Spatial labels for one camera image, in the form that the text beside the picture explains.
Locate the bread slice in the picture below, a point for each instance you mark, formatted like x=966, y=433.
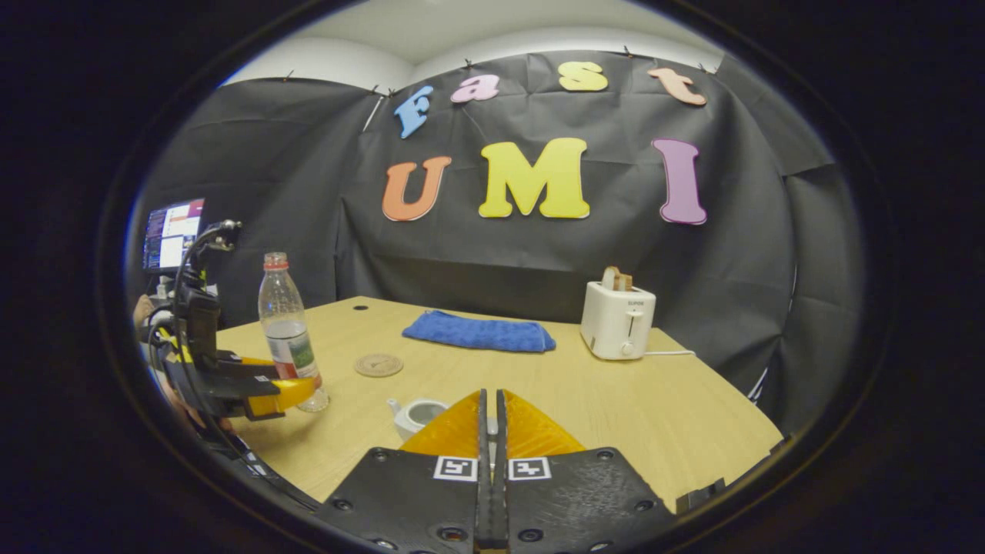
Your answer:
x=616, y=278

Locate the computer monitor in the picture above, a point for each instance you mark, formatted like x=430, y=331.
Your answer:
x=173, y=235

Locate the white teacup lid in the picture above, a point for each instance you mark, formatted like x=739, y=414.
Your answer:
x=492, y=428

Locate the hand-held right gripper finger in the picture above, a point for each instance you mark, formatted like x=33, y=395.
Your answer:
x=484, y=477
x=501, y=477

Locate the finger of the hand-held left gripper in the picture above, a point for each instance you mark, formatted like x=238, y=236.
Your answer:
x=246, y=372
x=288, y=394

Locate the white ceramic teacup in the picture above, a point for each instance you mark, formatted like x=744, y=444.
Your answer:
x=412, y=419

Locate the blue towel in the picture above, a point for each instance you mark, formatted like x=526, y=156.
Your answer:
x=477, y=332

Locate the white toaster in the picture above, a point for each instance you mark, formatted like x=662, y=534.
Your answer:
x=616, y=323

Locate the black backdrop cloth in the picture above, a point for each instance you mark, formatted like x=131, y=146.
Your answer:
x=539, y=254

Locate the clear plastic water bottle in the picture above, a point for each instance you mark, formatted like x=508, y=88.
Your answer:
x=285, y=323

